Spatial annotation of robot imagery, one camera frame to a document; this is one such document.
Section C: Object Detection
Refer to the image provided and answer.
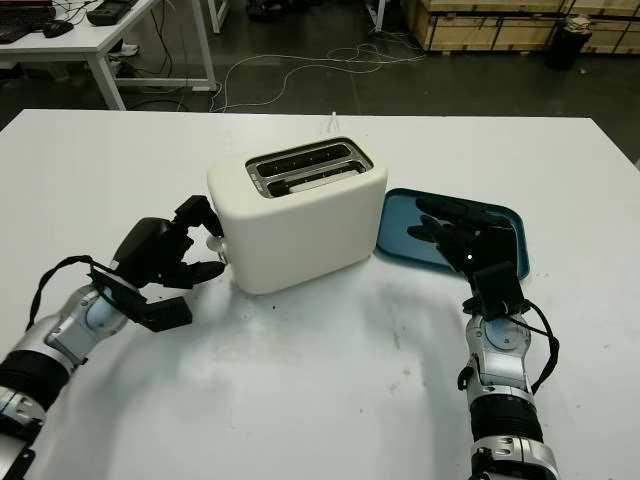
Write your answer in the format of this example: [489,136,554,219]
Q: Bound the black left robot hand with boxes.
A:
[110,194,226,290]

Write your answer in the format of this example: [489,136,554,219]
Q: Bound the black device case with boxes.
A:
[86,0,139,26]

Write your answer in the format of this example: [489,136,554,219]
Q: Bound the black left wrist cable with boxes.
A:
[27,254,101,331]

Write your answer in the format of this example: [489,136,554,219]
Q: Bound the wooden crate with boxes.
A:
[404,0,640,54]

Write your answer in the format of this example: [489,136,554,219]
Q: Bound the blue plastic tray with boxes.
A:
[373,187,531,282]

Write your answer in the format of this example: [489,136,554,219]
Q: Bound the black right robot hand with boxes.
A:
[407,195,519,301]

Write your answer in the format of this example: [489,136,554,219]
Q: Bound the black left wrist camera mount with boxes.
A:
[89,264,194,334]

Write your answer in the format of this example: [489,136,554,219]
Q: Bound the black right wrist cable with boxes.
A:
[514,299,560,396]

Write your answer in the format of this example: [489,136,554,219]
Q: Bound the cream white two-slot toaster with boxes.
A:
[206,134,390,296]

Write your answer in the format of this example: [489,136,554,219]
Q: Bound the black keyboard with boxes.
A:
[0,7,51,44]

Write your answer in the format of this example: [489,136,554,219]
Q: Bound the white table legs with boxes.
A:
[207,0,386,34]

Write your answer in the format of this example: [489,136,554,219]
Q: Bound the white cable on floor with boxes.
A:
[209,42,429,114]

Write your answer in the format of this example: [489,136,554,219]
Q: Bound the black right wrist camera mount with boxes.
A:
[462,260,529,321]

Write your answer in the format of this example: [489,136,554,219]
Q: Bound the white office desk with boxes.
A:
[0,0,219,111]

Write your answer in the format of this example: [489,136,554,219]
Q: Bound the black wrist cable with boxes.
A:
[27,254,101,331]
[514,299,560,396]

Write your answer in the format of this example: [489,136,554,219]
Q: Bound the black computer mouse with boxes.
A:
[42,20,75,39]

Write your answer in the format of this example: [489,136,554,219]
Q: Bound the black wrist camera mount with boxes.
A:
[89,264,194,334]
[462,260,529,321]

